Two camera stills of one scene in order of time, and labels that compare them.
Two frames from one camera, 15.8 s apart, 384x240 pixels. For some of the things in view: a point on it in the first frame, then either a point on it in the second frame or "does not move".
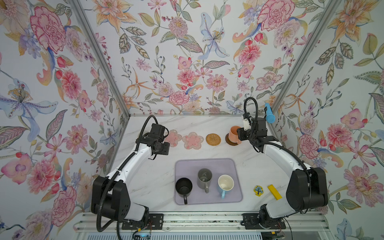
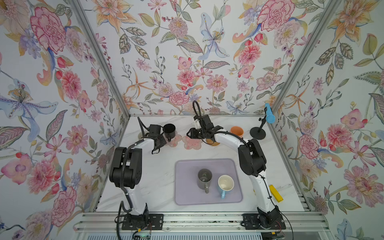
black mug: x=184 y=186 -> x=169 y=131
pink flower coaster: x=192 y=140 does not move
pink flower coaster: x=173 y=138 does not move
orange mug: x=233 y=136 does not move
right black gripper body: x=244 y=135 -> x=199 y=133
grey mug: x=204 y=178 does not move
